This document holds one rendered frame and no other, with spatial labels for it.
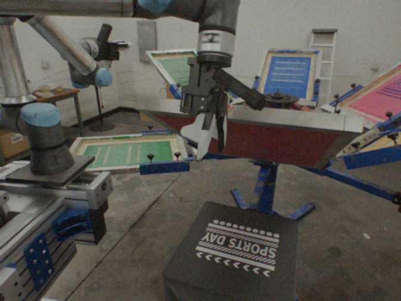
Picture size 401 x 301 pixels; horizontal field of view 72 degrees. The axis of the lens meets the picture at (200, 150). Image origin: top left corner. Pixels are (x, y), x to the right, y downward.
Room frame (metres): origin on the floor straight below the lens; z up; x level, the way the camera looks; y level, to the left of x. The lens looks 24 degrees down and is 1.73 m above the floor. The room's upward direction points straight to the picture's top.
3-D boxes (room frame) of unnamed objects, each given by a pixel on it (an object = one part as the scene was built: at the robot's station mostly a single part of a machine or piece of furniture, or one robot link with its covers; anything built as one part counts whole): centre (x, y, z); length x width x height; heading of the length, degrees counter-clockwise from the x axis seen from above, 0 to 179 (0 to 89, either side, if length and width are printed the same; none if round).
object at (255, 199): (1.32, -0.32, 0.89); 1.24 x 0.06 x 0.06; 160
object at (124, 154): (1.75, 0.35, 1.05); 1.08 x 0.61 x 0.23; 100
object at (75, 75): (1.22, 0.52, 1.56); 0.11 x 0.08 x 0.11; 57
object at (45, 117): (0.94, 0.57, 1.42); 0.13 x 0.12 x 0.14; 57
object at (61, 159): (0.94, 0.56, 1.31); 0.15 x 0.15 x 0.10
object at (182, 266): (0.86, -0.15, 0.95); 0.48 x 0.44 x 0.01; 160
